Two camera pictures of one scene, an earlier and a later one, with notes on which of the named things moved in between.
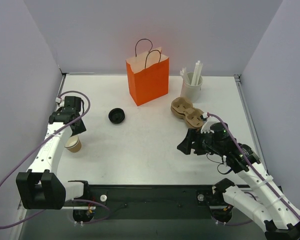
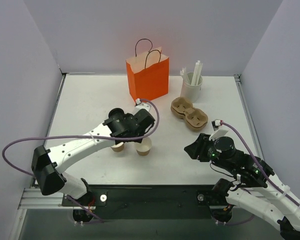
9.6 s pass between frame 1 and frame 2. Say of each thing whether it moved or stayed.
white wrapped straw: stayed
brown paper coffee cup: moved
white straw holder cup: stayed
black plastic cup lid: stayed
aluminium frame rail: stayed
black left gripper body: moved
